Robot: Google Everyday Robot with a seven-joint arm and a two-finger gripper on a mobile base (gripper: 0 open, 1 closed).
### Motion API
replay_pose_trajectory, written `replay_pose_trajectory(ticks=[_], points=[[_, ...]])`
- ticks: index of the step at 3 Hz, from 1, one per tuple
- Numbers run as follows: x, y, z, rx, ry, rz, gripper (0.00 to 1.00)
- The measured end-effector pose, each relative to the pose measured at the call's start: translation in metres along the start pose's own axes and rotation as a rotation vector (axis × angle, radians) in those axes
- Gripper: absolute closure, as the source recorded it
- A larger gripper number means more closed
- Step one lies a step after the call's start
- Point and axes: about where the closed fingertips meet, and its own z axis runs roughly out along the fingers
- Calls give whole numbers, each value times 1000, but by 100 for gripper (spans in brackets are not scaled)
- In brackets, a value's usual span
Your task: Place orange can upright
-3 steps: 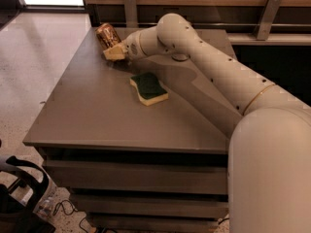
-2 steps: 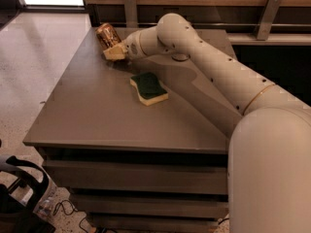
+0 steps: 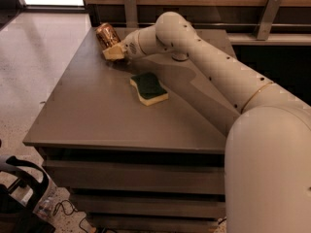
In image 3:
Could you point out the green white soda can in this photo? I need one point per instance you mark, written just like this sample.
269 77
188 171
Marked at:
177 56

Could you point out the grey drawer cabinet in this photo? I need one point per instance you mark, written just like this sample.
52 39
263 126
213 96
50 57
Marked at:
129 166

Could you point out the green yellow sponge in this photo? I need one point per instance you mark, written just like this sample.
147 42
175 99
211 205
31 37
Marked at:
149 89

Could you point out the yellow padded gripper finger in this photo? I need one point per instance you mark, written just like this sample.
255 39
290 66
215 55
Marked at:
114 53

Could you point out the right metal bracket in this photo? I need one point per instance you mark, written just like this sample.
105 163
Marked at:
267 17

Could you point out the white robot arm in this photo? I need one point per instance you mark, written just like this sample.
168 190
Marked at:
268 148

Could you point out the metal bracket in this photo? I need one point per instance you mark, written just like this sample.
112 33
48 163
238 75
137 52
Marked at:
267 17
131 15

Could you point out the left metal bracket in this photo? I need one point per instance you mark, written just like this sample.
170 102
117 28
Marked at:
131 15

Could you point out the orange soda can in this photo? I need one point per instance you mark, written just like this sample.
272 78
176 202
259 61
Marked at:
107 35

